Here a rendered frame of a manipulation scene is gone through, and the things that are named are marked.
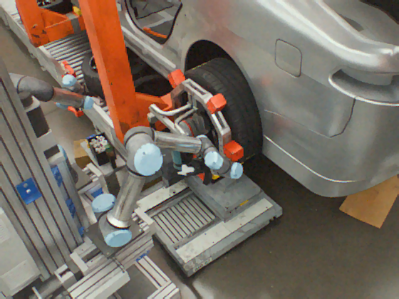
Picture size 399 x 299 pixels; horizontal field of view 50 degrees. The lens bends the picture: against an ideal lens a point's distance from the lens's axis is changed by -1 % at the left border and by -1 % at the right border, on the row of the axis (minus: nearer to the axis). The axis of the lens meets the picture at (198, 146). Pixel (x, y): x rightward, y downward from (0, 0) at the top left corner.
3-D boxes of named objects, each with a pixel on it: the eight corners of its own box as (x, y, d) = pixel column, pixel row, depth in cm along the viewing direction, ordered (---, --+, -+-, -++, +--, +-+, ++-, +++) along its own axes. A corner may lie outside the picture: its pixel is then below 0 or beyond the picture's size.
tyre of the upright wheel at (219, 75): (232, 153, 312) (287, 151, 252) (205, 168, 303) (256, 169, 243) (194, 67, 302) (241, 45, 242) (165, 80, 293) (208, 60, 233)
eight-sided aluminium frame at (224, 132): (233, 177, 268) (230, 107, 232) (224, 182, 266) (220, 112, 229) (184, 134, 303) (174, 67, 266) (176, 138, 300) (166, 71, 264)
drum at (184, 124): (211, 137, 268) (210, 119, 258) (183, 151, 260) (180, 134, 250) (199, 125, 277) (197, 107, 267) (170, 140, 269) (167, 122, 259)
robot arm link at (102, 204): (117, 204, 215) (110, 186, 206) (125, 223, 206) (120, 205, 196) (93, 214, 211) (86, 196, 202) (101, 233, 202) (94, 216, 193)
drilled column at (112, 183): (122, 192, 346) (110, 154, 317) (110, 198, 342) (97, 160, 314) (116, 185, 352) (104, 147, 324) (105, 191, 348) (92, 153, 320)
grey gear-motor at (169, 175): (213, 171, 344) (209, 138, 320) (168, 196, 328) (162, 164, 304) (199, 159, 355) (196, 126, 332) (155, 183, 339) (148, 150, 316)
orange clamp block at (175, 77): (187, 81, 264) (180, 67, 264) (176, 86, 261) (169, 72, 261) (183, 84, 270) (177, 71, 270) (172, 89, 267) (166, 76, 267)
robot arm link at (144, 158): (117, 227, 207) (154, 132, 183) (128, 250, 196) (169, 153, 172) (94, 228, 200) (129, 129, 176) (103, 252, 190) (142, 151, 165)
